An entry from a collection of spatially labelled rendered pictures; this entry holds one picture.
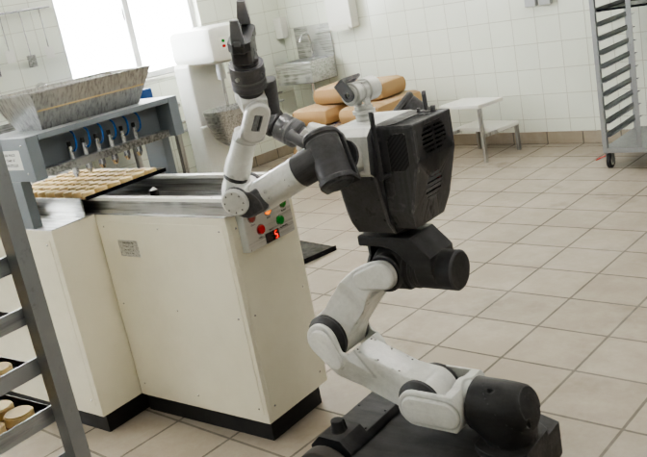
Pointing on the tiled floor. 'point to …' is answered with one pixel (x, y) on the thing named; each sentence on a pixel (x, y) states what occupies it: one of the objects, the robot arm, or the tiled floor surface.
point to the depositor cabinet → (78, 322)
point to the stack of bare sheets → (315, 250)
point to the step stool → (482, 121)
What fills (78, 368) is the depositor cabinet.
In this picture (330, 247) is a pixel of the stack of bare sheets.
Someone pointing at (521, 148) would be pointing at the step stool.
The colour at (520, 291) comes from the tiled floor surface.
